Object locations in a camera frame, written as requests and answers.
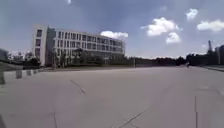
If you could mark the row of dark trees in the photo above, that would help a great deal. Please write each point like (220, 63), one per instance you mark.
(160, 61)

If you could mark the grey concrete pavement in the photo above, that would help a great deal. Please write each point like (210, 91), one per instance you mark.
(110, 96)

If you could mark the row of concrete bollards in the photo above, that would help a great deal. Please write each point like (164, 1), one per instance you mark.
(19, 73)

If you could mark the white multi-storey building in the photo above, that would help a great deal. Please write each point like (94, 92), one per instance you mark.
(71, 45)

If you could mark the trees and bushes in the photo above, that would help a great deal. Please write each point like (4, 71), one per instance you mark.
(20, 59)

